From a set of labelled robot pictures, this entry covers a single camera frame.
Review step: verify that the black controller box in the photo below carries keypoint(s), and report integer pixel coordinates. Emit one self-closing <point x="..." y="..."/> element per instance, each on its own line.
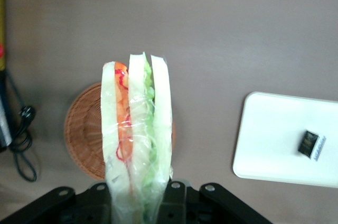
<point x="4" y="118"/>

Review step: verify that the small black carton box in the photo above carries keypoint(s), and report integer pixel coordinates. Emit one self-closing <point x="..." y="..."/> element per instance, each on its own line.
<point x="307" y="142"/>

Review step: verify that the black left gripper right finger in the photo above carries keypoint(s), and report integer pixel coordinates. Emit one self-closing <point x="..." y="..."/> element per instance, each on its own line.
<point x="211" y="208"/>

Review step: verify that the plastic triangle sandwich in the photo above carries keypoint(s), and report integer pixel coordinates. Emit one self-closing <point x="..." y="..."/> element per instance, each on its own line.
<point x="137" y="118"/>

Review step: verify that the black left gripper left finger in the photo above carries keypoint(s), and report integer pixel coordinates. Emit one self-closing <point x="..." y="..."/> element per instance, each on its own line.
<point x="66" y="208"/>

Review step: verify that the beige plastic tray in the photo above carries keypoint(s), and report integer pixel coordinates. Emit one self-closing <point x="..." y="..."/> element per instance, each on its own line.
<point x="269" y="142"/>

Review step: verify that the brown wicker basket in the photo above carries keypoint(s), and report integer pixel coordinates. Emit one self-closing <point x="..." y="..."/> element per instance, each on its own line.
<point x="84" y="134"/>

